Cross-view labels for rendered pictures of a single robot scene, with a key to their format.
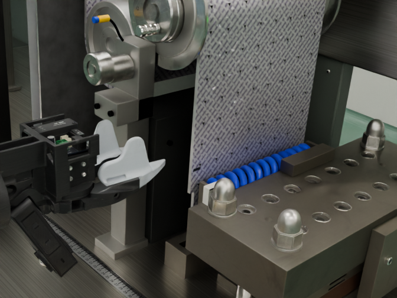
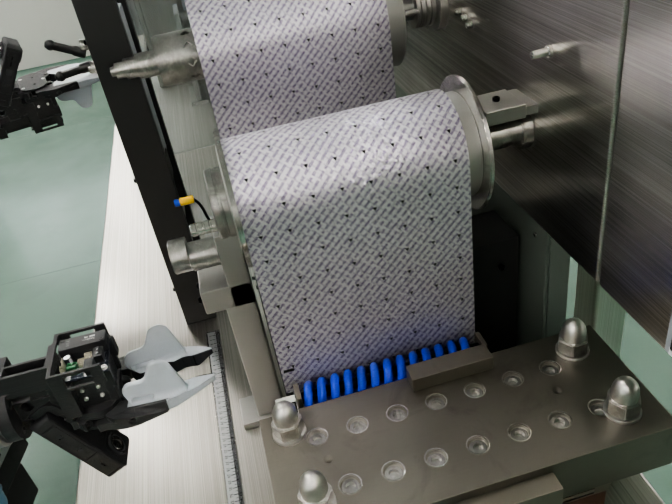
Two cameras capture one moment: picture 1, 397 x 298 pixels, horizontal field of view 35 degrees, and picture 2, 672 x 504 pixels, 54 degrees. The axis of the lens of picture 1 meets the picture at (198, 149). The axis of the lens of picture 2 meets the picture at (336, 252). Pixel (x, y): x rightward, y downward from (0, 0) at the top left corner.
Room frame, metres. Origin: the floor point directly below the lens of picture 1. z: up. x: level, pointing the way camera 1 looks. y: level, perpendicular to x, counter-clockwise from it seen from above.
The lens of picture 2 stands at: (0.32, -0.38, 1.57)
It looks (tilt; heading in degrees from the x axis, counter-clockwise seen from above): 34 degrees down; 36
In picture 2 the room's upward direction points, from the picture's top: 10 degrees counter-clockwise
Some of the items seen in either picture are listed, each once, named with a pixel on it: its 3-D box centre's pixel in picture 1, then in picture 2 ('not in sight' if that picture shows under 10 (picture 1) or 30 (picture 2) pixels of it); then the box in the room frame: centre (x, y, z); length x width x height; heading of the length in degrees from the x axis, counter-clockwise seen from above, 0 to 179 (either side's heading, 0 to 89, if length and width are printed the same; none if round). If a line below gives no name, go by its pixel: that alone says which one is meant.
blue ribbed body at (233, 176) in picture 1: (263, 170); (391, 372); (0.79, -0.09, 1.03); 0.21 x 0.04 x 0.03; 134
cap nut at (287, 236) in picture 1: (289, 226); (314, 489); (0.60, -0.11, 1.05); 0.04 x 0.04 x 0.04
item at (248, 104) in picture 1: (256, 109); (373, 304); (0.80, -0.08, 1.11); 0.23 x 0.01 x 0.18; 134
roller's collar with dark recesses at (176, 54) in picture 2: not in sight; (181, 57); (0.92, 0.24, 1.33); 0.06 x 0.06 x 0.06; 44
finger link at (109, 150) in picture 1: (106, 143); (165, 346); (0.65, 0.11, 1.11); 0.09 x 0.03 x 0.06; 143
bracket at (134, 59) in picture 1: (121, 152); (237, 329); (0.76, 0.10, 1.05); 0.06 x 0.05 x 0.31; 134
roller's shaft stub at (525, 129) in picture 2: not in sight; (496, 134); (0.96, -0.16, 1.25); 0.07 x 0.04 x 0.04; 134
